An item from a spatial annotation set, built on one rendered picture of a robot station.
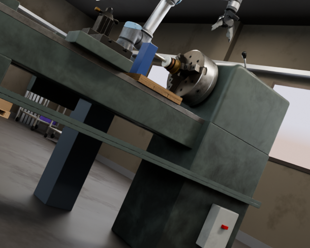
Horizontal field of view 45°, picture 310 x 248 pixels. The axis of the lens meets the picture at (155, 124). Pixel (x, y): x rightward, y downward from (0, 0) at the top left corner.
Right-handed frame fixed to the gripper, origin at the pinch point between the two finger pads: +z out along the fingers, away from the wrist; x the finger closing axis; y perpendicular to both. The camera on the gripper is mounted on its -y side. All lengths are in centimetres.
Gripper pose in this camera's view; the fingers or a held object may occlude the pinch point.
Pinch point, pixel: (221, 36)
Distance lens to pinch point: 248.2
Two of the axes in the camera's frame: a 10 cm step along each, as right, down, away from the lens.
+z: -4.2, 9.1, -0.7
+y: -4.0, -1.1, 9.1
